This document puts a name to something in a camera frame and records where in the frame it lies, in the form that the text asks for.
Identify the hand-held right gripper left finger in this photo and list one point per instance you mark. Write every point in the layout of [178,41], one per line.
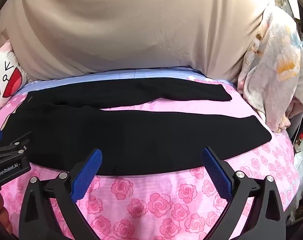
[89,170]

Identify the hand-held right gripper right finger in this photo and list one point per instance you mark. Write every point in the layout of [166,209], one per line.
[215,172]

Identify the black pants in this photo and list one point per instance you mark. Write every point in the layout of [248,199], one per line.
[141,135]

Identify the cartoon face pillow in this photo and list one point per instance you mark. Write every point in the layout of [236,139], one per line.
[5,77]

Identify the pink rose print bed sheet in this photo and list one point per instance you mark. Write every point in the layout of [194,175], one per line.
[154,205]

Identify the pale floral blanket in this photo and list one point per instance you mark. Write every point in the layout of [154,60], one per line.
[271,80]

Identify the beige quilt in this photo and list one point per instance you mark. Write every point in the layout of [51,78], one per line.
[129,25]

